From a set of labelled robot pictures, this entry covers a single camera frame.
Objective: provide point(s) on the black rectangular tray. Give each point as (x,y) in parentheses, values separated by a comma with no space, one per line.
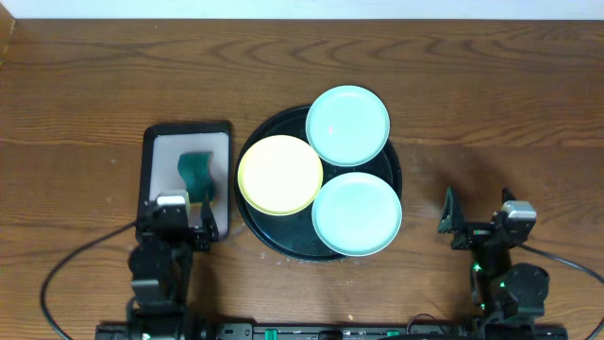
(164,144)

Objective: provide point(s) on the yellow plate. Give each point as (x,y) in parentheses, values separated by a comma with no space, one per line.
(280,175)

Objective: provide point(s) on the green yellow sponge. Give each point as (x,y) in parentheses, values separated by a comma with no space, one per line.
(194,169)

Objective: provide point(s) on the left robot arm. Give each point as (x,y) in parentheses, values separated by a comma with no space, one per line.
(161,267)

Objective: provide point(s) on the round black tray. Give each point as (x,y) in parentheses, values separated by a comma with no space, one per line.
(294,235)

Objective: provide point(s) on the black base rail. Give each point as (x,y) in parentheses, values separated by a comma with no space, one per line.
(237,331)

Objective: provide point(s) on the mint plate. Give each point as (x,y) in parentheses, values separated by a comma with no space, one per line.
(357,214)
(347,125)

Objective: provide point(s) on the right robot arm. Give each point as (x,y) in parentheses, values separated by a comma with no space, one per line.
(511,296)

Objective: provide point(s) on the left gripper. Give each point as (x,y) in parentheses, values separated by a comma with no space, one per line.
(203,244)

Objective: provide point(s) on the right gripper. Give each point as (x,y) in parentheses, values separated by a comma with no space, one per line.
(474,233)

